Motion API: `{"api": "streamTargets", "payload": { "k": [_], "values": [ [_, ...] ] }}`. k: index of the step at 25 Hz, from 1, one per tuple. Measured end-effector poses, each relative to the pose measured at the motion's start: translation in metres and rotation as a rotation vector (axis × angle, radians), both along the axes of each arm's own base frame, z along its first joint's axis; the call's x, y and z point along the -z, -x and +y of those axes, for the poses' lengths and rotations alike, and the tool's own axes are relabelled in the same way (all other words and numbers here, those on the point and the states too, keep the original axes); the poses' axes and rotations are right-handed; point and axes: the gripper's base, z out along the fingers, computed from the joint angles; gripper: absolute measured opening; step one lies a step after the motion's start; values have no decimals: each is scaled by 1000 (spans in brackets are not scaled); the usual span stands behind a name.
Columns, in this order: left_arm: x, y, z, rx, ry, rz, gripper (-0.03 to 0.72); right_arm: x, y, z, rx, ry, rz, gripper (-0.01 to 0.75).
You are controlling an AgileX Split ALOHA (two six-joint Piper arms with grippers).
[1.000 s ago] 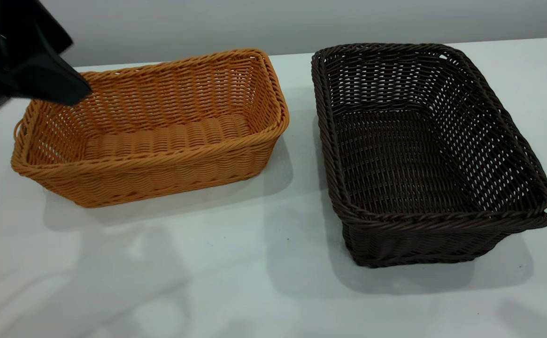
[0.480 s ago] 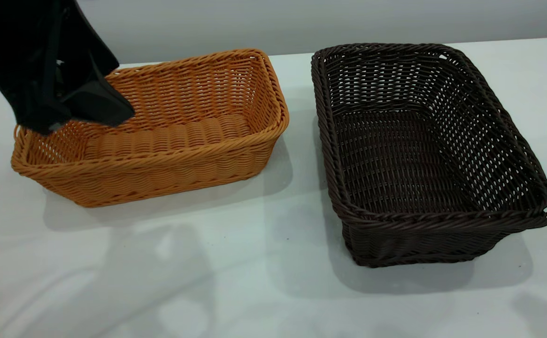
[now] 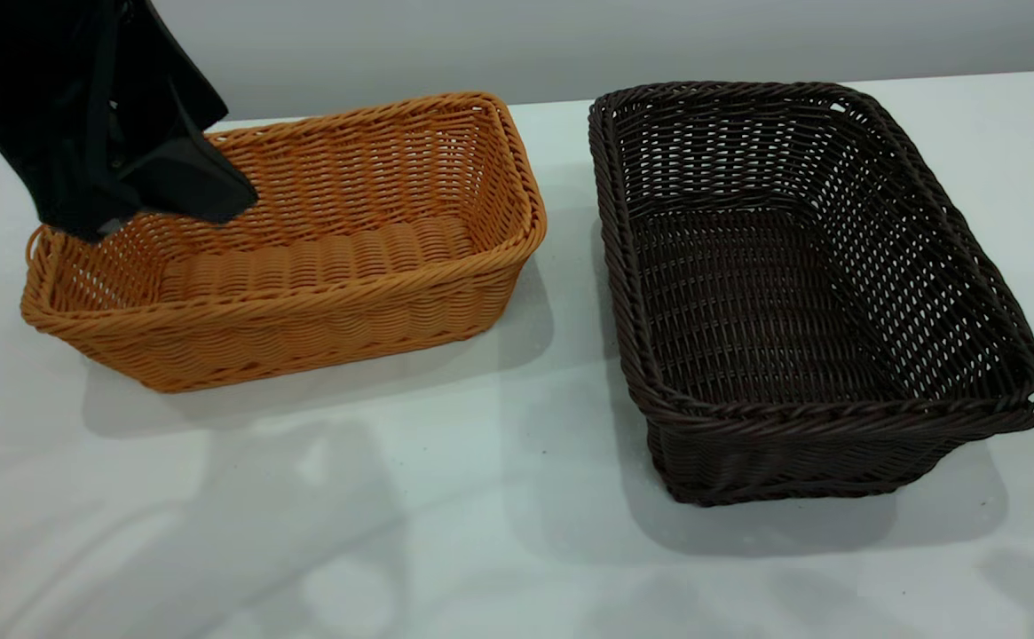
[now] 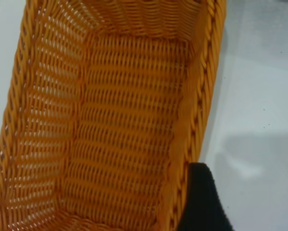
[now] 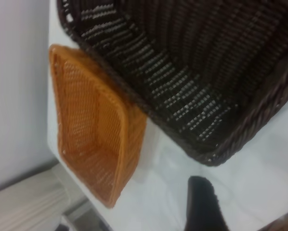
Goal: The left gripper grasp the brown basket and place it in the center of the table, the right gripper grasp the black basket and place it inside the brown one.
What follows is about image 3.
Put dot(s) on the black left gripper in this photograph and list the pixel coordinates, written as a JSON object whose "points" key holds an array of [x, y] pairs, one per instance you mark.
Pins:
{"points": [[126, 98]]}

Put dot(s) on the light brown wicker basket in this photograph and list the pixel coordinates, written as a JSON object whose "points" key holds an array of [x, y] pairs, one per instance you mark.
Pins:
{"points": [[303, 346]]}

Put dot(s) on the dark brown wicker basket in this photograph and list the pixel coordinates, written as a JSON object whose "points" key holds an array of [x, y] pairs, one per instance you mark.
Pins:
{"points": [[747, 461]]}

